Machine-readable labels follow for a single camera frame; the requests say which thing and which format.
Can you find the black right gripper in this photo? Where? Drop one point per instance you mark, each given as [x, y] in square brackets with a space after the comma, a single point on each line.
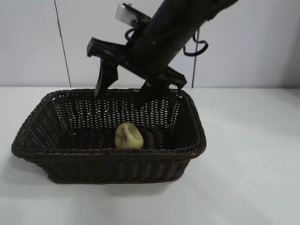
[145, 58]

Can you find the pale yellow egg yolk pastry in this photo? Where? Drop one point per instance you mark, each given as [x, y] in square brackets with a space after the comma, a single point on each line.
[129, 139]

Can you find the dark brown woven basket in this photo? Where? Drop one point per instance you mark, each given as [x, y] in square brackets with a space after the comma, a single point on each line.
[93, 164]

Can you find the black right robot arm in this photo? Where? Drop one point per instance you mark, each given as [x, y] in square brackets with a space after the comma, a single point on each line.
[182, 21]

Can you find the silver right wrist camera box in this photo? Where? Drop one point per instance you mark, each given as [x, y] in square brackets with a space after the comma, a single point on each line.
[124, 12]

